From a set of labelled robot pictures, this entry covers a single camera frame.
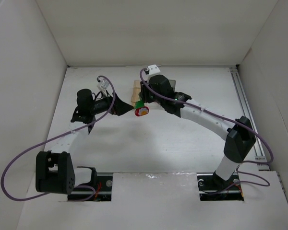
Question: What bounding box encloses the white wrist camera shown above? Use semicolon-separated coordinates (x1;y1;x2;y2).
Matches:
145;65;161;76
97;77;109;94

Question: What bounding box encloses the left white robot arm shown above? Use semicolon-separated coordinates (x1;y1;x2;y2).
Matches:
36;89;133;195

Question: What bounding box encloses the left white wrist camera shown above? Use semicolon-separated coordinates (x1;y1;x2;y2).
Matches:
97;77;109;94

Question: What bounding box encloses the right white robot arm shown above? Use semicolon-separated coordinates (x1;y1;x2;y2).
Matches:
139;74;256;188

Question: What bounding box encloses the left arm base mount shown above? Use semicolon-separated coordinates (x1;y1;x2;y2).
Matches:
67;172;113;202

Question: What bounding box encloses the grey transparent bin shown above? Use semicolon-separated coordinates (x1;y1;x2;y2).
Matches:
169;80;176;91

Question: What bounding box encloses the amber transparent bin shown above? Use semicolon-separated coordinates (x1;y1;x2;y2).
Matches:
131;80;141;107

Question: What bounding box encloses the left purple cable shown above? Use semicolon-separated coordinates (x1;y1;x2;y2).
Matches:
0;75;117;201

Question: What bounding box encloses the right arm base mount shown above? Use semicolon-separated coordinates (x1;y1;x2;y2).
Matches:
197;173;244;201

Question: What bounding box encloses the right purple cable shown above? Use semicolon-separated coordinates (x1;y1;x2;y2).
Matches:
140;67;274;195

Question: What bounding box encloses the purple cable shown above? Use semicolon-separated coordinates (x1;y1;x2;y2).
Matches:
0;75;117;201
140;67;274;195

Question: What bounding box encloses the aluminium rail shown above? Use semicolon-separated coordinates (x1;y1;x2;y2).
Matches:
229;66;271;171

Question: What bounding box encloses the red flower lego piece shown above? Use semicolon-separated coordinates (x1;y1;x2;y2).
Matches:
134;106;149;117

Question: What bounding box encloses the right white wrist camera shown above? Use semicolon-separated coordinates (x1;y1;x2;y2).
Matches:
145;65;161;76

